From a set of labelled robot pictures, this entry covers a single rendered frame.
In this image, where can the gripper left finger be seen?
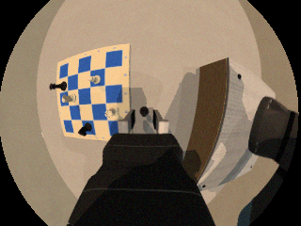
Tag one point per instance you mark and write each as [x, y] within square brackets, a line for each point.
[127, 124]

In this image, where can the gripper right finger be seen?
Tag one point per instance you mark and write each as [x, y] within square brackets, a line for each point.
[160, 125]

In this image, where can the blue and cream chessboard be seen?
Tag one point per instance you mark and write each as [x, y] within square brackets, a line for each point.
[112, 64]

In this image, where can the white rook chess piece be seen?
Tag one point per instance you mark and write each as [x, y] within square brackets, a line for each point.
[113, 111]

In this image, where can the white pawn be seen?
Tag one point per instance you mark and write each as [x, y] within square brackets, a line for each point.
[95, 79]

